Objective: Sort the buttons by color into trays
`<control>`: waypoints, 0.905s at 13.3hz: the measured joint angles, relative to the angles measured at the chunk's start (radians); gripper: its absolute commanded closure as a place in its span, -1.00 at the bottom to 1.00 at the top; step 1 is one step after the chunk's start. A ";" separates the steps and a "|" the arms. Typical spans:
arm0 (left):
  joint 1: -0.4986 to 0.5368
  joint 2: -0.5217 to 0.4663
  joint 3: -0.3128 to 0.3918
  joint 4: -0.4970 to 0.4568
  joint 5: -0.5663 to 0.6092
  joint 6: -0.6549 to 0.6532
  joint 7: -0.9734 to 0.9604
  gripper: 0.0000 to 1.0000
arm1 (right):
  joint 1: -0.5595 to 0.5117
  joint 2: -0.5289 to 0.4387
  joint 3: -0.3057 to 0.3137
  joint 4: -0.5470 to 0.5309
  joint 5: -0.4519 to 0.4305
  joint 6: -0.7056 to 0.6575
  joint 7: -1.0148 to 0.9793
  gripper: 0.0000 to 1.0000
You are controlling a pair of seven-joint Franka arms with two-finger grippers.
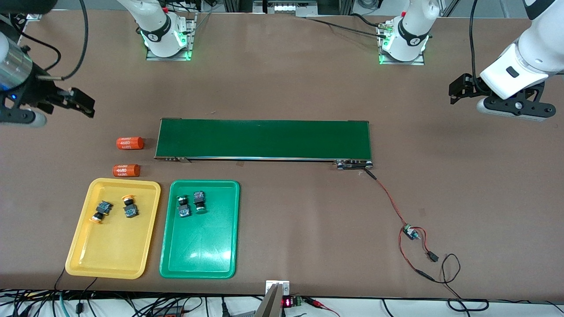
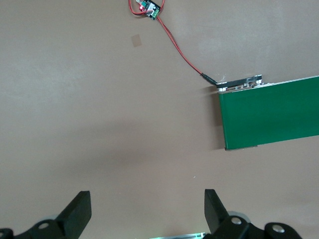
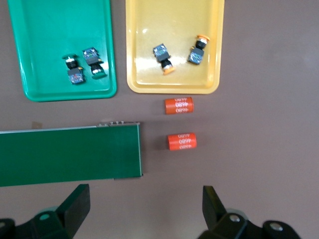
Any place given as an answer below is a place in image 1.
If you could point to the yellow plastic tray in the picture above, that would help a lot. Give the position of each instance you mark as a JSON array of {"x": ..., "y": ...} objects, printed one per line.
[{"x": 114, "y": 251}]

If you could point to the red clip lead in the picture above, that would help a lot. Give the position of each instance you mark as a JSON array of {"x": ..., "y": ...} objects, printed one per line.
[{"x": 315, "y": 302}]

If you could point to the white light fixture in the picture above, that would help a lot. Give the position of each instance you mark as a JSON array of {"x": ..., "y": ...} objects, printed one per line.
[{"x": 286, "y": 8}]

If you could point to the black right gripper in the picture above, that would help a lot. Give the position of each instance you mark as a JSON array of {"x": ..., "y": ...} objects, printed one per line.
[{"x": 35, "y": 91}]

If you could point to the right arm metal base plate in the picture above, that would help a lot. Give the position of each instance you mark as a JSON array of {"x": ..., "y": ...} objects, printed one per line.
[{"x": 167, "y": 58}]

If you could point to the red digit display module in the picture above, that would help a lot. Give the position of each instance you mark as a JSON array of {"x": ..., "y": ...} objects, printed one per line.
[{"x": 287, "y": 302}]

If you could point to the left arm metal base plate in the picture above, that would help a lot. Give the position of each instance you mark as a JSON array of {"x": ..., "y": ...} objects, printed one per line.
[{"x": 401, "y": 63}]

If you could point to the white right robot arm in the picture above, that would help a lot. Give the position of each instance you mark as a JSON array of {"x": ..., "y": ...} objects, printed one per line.
[{"x": 154, "y": 22}]

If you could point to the green conveyor belt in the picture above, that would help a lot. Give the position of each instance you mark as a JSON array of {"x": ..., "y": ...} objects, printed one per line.
[{"x": 264, "y": 138}]

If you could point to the orange 4680 cylinder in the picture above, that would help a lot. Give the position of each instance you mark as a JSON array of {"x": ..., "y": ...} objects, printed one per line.
[
  {"x": 126, "y": 171},
  {"x": 130, "y": 143}
]

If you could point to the small green controller board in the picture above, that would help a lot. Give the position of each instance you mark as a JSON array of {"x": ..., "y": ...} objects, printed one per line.
[{"x": 410, "y": 231}]

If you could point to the yellow push button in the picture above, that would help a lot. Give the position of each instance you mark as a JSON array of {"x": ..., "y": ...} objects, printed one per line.
[
  {"x": 130, "y": 210},
  {"x": 102, "y": 209}
]

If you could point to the aluminium frame profile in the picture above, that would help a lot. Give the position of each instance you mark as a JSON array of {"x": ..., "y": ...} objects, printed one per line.
[
  {"x": 238, "y": 5},
  {"x": 335, "y": 6},
  {"x": 449, "y": 6}
]

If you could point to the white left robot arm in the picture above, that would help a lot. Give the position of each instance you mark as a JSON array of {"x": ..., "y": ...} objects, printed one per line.
[{"x": 524, "y": 66}]

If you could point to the green push button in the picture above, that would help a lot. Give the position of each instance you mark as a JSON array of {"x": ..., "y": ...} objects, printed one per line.
[
  {"x": 199, "y": 200},
  {"x": 183, "y": 210}
]

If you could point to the green plastic tray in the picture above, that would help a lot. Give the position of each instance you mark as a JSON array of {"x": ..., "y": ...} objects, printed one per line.
[{"x": 200, "y": 246}]

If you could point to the grey metal camera stand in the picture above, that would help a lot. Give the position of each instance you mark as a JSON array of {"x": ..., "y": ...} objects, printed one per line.
[{"x": 271, "y": 304}]

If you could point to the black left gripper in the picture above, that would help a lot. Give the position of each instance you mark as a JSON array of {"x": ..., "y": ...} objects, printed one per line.
[{"x": 469, "y": 86}]

